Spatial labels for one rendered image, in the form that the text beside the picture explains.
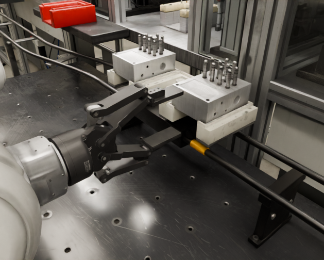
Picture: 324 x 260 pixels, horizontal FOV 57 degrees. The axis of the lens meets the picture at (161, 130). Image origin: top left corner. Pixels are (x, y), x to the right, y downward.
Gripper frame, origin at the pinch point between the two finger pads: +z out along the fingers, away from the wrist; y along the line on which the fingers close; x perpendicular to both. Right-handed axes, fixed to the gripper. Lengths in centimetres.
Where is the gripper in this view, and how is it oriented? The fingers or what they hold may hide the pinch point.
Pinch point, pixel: (166, 116)
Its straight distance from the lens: 53.1
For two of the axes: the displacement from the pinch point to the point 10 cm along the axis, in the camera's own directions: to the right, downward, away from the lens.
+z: 7.7, -3.5, 5.4
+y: 0.1, -8.3, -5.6
